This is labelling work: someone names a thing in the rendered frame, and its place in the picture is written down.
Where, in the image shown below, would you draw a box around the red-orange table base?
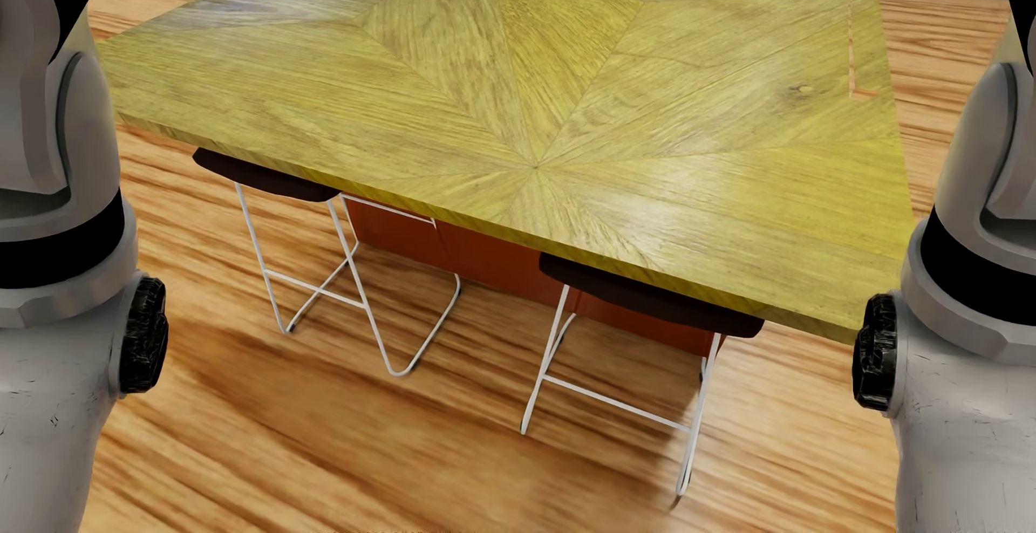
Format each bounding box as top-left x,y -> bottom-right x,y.
343,197 -> 721,358

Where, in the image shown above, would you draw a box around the yellow wooden table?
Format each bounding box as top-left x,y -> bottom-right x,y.
94,0 -> 919,345

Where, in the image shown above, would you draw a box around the dark stool white wire legs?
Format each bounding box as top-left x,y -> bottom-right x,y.
520,252 -> 766,511
193,147 -> 462,378

